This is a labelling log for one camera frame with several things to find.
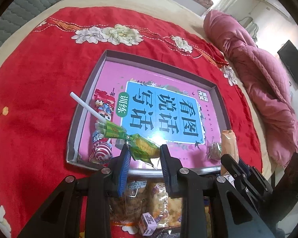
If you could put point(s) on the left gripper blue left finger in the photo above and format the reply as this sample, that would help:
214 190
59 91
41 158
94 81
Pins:
120 166

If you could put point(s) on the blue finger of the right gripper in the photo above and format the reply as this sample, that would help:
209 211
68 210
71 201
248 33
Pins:
248 169
229 166

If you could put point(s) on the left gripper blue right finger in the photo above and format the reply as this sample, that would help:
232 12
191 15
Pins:
170 167

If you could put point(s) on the orange clear snack pack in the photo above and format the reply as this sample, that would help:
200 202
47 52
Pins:
228 146

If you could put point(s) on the red panda candy pack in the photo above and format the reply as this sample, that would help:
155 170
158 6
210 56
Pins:
103 128

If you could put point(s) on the round green-label pastry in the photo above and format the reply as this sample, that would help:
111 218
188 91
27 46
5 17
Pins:
214 151

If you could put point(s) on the corn shaped lollipop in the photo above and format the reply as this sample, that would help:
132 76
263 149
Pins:
140 148

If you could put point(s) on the orange-edged clear biscuit bag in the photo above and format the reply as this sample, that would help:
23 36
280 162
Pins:
128 208

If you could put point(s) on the yellow rice cracker bag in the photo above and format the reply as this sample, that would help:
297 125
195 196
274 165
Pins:
166 211

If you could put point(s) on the small purple candy box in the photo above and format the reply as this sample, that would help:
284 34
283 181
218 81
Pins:
147 224

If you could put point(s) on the dark Snickers bar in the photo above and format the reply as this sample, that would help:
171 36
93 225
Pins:
170 232

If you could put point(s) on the pink book in tray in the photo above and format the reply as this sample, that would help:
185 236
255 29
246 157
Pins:
162 109

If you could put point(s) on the grey box lid tray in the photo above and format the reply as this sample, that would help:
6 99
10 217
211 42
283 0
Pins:
165 69

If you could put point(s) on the pink quilted duvet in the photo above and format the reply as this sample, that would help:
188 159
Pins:
265 81

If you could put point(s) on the black television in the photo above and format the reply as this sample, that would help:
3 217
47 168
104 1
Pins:
289 56

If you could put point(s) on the red floral blanket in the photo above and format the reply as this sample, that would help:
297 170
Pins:
22 198

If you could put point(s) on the white air conditioner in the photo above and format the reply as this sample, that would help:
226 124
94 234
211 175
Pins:
277 5

